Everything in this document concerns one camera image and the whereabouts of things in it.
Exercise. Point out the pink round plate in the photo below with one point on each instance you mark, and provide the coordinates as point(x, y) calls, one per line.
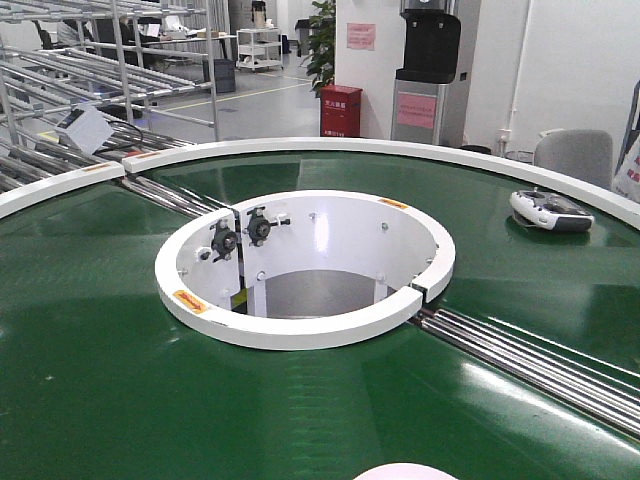
point(401, 471)

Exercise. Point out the white outer conveyor rim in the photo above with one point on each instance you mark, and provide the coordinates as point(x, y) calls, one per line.
point(44, 189)

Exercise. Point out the steel conveyor transfer rollers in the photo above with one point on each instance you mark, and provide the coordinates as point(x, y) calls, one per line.
point(582, 387)

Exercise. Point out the red fire extinguisher box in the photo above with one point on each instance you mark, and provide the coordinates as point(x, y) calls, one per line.
point(340, 111)

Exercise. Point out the black silver water dispenser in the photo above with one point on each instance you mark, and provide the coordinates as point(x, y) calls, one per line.
point(428, 104)

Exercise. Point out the green potted plant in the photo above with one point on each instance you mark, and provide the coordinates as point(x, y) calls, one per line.
point(322, 41)

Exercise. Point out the white shelf cart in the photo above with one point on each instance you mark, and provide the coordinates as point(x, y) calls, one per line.
point(259, 49)

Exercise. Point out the white grey remote controller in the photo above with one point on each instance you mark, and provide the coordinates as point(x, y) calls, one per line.
point(549, 211)

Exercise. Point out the metal roller rack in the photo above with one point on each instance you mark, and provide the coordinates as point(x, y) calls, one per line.
point(48, 84)

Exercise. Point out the grey control box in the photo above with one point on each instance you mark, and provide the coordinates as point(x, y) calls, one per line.
point(84, 128)

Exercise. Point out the grey chair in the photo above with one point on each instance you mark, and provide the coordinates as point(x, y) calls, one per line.
point(584, 154)

